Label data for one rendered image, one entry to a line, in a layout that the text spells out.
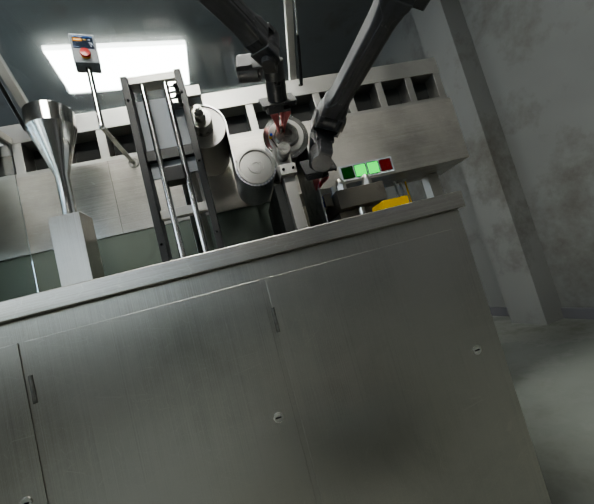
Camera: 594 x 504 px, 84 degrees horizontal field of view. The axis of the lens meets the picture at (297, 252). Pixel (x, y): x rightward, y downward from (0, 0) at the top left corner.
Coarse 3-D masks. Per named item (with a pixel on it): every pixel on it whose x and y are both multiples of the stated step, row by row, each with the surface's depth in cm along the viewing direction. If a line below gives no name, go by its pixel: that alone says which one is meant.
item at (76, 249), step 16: (32, 128) 101; (48, 128) 101; (64, 128) 104; (48, 144) 102; (64, 144) 104; (48, 160) 103; (64, 160) 104; (64, 176) 104; (64, 192) 103; (64, 208) 103; (64, 224) 100; (80, 224) 100; (64, 240) 99; (80, 240) 100; (96, 240) 108; (64, 256) 99; (80, 256) 99; (96, 256) 105; (64, 272) 98; (80, 272) 99; (96, 272) 102
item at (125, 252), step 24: (240, 216) 135; (264, 216) 136; (120, 240) 127; (144, 240) 128; (168, 240) 129; (192, 240) 131; (240, 240) 133; (48, 264) 122; (120, 264) 126; (144, 264) 127; (48, 288) 121
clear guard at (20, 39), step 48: (0, 0) 106; (48, 0) 110; (96, 0) 113; (144, 0) 116; (192, 0) 120; (0, 48) 114; (48, 48) 117; (144, 48) 125; (192, 48) 130; (240, 48) 135; (48, 96) 126
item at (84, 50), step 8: (72, 40) 101; (80, 40) 102; (88, 40) 103; (72, 48) 101; (80, 48) 102; (88, 48) 103; (96, 48) 104; (80, 56) 101; (88, 56) 101; (96, 56) 103; (80, 64) 102; (88, 64) 103; (96, 64) 103; (80, 72) 105; (96, 72) 107
